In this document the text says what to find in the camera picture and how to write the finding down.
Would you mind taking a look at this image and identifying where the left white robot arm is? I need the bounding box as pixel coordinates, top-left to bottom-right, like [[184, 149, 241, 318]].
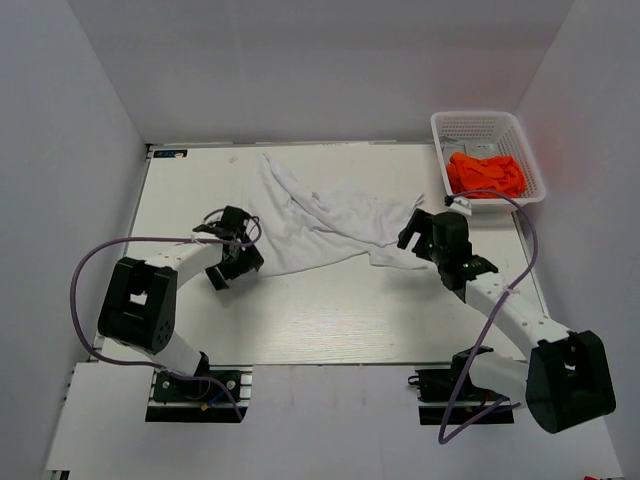
[[98, 206, 264, 399]]

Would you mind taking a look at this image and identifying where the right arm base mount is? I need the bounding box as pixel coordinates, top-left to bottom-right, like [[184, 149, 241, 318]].
[[407, 349, 515, 426]]

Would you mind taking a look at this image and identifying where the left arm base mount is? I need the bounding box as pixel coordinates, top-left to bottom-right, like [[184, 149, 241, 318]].
[[145, 367, 253, 424]]

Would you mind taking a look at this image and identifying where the orange t shirt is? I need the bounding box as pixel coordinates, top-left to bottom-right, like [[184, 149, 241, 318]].
[[446, 153, 527, 198]]

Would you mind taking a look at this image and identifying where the white t shirt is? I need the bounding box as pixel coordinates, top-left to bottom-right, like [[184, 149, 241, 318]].
[[242, 154, 427, 277]]

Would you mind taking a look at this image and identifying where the grey cloth in basket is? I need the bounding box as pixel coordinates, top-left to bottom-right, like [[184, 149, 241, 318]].
[[441, 139, 500, 163]]

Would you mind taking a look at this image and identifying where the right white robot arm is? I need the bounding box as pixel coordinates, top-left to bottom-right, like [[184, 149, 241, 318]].
[[397, 209, 616, 434]]

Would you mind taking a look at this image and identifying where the blue label sticker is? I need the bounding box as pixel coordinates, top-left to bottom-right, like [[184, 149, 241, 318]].
[[152, 149, 188, 159]]

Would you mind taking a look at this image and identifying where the white plastic basket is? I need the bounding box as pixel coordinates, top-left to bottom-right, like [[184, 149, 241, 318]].
[[431, 111, 546, 213]]

